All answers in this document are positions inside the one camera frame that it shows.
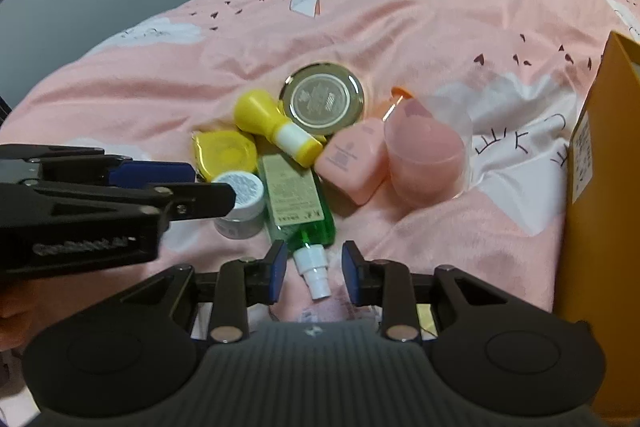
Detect pink square bottle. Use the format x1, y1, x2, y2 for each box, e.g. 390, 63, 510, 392
314, 119, 391, 206

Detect orange cardboard box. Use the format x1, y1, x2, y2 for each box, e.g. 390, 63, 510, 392
552, 31, 640, 419

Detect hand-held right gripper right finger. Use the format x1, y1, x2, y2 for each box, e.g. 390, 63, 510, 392
340, 241, 506, 342

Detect clear pink cup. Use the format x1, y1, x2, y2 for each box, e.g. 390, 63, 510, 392
382, 96, 473, 208

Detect yellow bottle with white neck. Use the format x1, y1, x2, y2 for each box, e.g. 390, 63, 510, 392
234, 89, 325, 168

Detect green spray bottle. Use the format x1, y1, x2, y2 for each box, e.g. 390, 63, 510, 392
256, 153, 337, 300

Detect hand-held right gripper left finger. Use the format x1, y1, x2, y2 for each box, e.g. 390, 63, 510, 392
117, 241, 290, 344

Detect yellow round container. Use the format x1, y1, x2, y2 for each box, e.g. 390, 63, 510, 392
190, 129, 258, 184

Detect white jar with silver lid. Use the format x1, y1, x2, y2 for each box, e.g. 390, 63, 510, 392
212, 172, 266, 240

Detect person's left forearm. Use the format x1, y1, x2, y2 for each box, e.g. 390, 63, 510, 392
0, 274, 71, 350

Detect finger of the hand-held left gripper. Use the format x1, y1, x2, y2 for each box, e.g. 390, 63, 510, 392
0, 144, 196, 188
0, 181, 237, 234

